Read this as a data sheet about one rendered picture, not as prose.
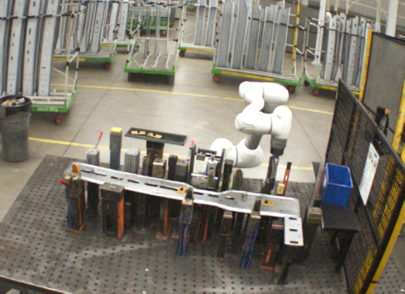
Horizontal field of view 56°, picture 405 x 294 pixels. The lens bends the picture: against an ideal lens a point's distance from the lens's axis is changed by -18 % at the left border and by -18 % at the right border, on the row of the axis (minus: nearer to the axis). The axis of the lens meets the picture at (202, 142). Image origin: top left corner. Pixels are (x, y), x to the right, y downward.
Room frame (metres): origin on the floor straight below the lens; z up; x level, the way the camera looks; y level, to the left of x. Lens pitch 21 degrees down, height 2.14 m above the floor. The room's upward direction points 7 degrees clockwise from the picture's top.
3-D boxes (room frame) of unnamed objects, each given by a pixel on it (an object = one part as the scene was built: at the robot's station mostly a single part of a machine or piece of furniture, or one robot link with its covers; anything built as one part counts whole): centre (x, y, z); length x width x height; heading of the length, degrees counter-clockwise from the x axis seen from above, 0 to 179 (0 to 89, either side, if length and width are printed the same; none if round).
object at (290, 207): (2.18, 0.10, 1.00); 1.38 x 0.22 x 0.02; 85
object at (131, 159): (2.38, 0.39, 0.90); 0.13 x 0.10 x 0.41; 175
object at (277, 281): (1.76, -0.50, 0.84); 0.11 x 0.06 x 0.29; 175
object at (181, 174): (2.39, 0.09, 0.89); 0.13 x 0.11 x 0.38; 175
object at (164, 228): (2.19, 0.16, 0.84); 0.17 x 0.06 x 0.29; 175
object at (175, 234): (2.21, 0.08, 0.84); 0.13 x 0.05 x 0.29; 175
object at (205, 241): (2.17, -0.10, 0.84); 0.12 x 0.05 x 0.29; 175
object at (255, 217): (1.95, -0.31, 0.87); 0.12 x 0.09 x 0.35; 175
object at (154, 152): (2.54, 0.28, 0.92); 0.10 x 0.08 x 0.45; 85
